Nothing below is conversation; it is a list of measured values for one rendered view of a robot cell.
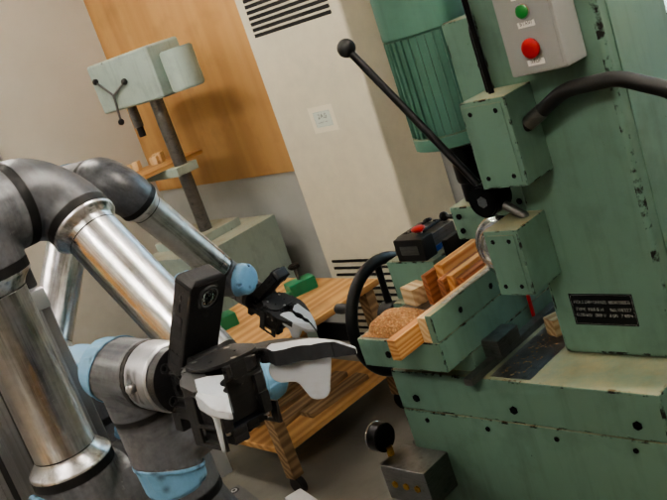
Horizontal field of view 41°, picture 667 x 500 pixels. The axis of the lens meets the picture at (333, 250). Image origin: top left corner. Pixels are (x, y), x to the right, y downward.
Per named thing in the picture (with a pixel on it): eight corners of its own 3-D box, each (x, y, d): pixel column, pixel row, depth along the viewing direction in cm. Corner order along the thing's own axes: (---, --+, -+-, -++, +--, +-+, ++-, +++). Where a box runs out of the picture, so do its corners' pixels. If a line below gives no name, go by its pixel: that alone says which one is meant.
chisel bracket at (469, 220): (479, 232, 184) (468, 194, 181) (538, 229, 173) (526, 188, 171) (459, 247, 179) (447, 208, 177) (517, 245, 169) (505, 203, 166)
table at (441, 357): (494, 243, 221) (487, 220, 220) (605, 238, 199) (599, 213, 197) (332, 363, 183) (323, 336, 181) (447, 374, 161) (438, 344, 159)
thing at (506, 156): (509, 173, 154) (485, 89, 150) (554, 168, 147) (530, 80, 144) (481, 190, 149) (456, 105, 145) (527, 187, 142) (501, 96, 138)
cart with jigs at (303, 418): (322, 389, 384) (271, 252, 367) (420, 403, 342) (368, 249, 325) (204, 475, 344) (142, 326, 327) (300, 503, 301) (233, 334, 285)
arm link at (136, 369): (174, 329, 98) (109, 356, 93) (198, 330, 95) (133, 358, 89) (191, 393, 99) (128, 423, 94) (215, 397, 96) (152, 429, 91)
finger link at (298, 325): (315, 345, 214) (286, 326, 218) (316, 326, 210) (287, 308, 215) (306, 351, 212) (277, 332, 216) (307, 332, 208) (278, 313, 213)
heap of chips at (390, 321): (390, 315, 180) (384, 299, 179) (444, 317, 170) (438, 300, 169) (361, 336, 175) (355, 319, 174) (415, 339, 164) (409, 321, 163)
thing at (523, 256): (528, 273, 160) (510, 211, 157) (562, 273, 155) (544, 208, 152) (499, 296, 154) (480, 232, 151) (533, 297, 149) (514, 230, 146)
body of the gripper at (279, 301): (297, 324, 222) (262, 303, 228) (299, 298, 217) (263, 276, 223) (275, 339, 217) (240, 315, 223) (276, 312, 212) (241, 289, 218)
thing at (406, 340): (547, 239, 193) (542, 221, 192) (555, 238, 191) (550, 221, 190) (393, 360, 159) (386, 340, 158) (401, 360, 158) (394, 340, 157)
